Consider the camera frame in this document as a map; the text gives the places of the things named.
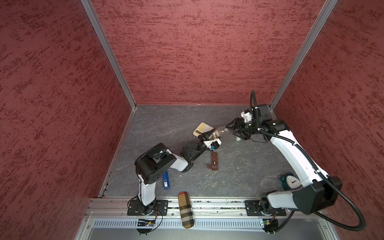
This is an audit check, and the right corner aluminium profile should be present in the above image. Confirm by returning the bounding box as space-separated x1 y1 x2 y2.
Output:
270 0 338 111

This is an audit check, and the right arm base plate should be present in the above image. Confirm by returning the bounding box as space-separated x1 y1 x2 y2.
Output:
245 199 287 217

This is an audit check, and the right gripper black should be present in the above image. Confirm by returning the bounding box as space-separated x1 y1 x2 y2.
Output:
225 117 261 139

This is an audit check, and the right circuit board with wires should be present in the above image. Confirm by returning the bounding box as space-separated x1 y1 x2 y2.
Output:
263 211 295 235

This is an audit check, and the corner aluminium profile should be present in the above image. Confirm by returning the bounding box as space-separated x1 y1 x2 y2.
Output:
270 0 338 111
81 0 137 111

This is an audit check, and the clear amber pill bottle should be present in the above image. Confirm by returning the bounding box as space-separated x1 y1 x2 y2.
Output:
210 127 230 140

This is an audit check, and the plaid glasses case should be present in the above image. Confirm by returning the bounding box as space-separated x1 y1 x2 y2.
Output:
178 192 195 229

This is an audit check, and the left corner aluminium profile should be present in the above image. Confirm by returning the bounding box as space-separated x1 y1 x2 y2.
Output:
81 0 137 111

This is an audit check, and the left circuit board with wires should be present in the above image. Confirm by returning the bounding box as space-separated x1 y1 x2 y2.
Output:
136 207 164 235

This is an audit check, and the circuit board with wires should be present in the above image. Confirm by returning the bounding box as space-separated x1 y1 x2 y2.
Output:
263 211 295 235
136 207 164 235

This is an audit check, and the brown weekly pill organizer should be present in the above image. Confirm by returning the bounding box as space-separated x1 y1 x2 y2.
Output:
207 152 219 171

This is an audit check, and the yellow calculator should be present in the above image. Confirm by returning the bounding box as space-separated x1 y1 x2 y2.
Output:
193 122 214 137

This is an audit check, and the teal alarm clock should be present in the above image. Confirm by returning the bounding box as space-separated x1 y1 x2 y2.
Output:
280 173 302 191

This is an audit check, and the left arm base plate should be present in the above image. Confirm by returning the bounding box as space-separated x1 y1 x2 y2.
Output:
127 198 169 217

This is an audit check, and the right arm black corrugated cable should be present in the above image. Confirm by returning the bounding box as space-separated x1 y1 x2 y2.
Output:
249 89 366 232

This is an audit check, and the aluminium front rail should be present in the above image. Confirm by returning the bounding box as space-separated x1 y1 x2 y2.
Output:
76 197 339 240

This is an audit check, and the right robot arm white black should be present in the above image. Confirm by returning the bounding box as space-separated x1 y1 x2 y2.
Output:
226 118 343 215

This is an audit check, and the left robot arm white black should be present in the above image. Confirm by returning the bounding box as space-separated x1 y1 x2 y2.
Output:
135 131 222 209

